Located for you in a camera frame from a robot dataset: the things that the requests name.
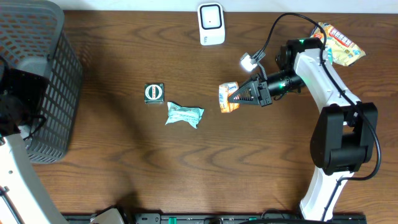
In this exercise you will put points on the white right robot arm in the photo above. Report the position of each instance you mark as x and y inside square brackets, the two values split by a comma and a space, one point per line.
[345, 134]

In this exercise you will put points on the orange Kleenex tissue pack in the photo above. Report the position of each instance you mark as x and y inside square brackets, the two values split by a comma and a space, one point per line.
[226, 90]

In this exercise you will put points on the green round-logo box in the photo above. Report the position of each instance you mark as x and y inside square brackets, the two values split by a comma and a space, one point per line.
[154, 93]

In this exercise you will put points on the teal snack packet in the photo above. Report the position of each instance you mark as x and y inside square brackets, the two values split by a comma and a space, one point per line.
[191, 115]

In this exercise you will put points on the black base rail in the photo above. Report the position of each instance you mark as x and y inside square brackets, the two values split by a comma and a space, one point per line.
[156, 218]

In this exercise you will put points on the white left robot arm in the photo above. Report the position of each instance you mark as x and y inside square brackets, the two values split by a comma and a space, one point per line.
[24, 199]

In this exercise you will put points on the grey plastic basket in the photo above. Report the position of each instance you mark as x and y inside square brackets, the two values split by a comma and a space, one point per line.
[33, 40]

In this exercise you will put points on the yellow snack bag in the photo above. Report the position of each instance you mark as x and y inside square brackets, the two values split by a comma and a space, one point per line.
[340, 49]

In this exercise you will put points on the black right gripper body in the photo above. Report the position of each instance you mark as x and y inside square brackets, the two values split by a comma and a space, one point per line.
[263, 87]

